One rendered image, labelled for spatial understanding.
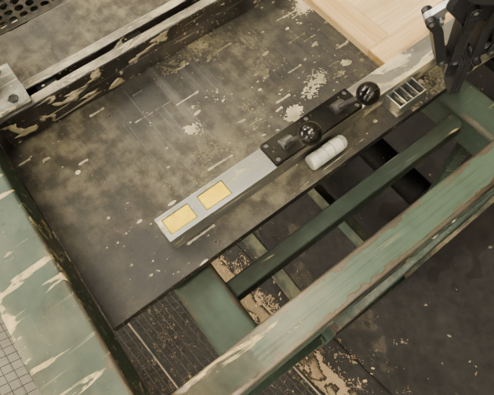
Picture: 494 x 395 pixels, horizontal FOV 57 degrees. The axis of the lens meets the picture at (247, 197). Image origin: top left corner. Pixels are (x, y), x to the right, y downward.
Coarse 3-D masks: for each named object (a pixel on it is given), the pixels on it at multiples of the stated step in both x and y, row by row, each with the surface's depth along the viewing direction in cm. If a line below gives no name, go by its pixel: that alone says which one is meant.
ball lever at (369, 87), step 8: (360, 88) 70; (368, 88) 69; (376, 88) 69; (360, 96) 70; (368, 96) 69; (376, 96) 70; (336, 104) 80; (344, 104) 78; (368, 104) 71; (336, 112) 80
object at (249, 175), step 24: (408, 48) 88; (384, 72) 85; (408, 72) 85; (384, 96) 85; (240, 168) 78; (264, 168) 78; (288, 168) 81; (240, 192) 76; (168, 216) 75; (216, 216) 77; (168, 240) 74
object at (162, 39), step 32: (192, 0) 92; (224, 0) 92; (256, 0) 98; (128, 32) 88; (160, 32) 88; (192, 32) 93; (64, 64) 85; (96, 64) 85; (128, 64) 89; (0, 96) 78; (32, 96) 82; (64, 96) 85; (96, 96) 90; (0, 128) 81; (32, 128) 85
